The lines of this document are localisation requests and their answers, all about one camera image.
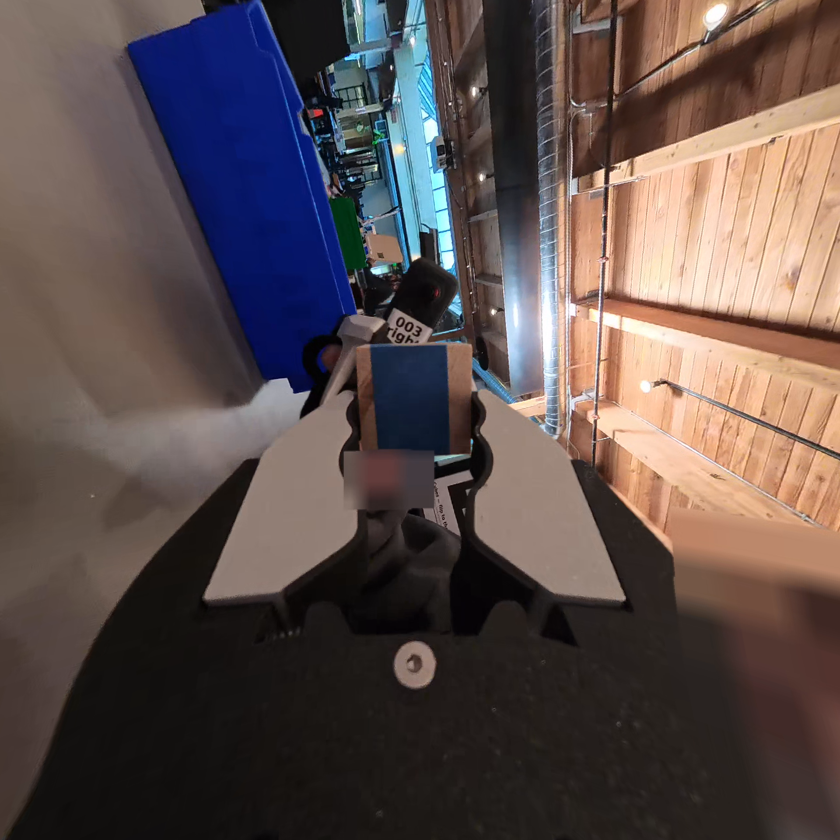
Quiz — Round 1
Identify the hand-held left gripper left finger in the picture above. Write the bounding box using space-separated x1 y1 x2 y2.
202 390 371 634

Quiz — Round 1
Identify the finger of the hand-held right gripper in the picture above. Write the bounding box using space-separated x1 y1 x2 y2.
320 315 388 411

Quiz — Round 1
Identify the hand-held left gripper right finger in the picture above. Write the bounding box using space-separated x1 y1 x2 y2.
459 388 627 635

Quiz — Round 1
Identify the wooden cube with blue stripe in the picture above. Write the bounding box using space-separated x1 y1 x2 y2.
356 344 475 457

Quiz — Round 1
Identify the blue plastic bin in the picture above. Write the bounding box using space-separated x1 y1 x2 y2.
128 0 358 395

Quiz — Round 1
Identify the person's right forearm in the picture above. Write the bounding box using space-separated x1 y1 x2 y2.
357 508 463 634

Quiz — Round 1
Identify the green plastic crate stack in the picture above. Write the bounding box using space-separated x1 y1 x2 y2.
328 197 368 270

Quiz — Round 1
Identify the smooth dark duct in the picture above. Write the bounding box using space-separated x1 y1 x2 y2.
482 0 546 398

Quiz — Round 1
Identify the spiral silver duct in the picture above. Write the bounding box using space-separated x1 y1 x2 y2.
533 0 575 439

